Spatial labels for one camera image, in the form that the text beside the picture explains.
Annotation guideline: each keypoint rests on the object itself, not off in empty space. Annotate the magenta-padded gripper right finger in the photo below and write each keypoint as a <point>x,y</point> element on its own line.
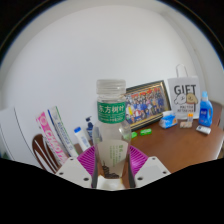
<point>137,160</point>

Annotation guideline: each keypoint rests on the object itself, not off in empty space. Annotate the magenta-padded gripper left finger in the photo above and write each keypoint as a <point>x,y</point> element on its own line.
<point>86,160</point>

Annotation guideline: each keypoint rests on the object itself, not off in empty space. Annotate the clear green-labelled water bottle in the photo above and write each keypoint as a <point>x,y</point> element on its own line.
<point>111,133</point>

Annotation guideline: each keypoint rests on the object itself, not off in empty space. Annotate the white bottle with blue cap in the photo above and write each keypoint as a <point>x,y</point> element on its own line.
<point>82,140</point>

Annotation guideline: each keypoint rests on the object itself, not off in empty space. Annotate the dark blue pump bottle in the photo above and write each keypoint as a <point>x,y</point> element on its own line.
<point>89,128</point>

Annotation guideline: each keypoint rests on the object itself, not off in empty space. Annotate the tall white and blue box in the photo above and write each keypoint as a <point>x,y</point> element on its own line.
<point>63,133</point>

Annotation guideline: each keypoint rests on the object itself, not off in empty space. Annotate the tall pink and white box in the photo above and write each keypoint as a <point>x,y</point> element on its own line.
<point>53,143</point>

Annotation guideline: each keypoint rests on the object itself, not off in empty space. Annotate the blue tissue pack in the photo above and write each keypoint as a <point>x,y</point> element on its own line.
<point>167,120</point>

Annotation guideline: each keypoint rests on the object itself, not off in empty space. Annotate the dark wooden chair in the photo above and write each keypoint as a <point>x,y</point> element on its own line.
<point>37,143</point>

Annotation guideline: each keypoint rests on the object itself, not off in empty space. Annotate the framed group photo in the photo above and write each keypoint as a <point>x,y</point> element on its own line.
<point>148,105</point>

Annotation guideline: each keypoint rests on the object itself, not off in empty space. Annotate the small beige box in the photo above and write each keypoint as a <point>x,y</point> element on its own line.
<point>186,124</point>

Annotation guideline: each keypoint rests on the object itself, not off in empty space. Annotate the white remote control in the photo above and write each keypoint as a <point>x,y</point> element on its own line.
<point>203,130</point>

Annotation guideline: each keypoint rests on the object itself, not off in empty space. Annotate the white refrigerator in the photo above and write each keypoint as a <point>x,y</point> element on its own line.
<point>13,136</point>

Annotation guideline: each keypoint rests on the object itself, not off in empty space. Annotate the white paper gift bag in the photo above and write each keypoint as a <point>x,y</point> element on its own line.
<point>185,96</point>

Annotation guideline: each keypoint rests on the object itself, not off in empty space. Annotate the blue detergent bottle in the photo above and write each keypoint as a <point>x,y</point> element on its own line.
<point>205,113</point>

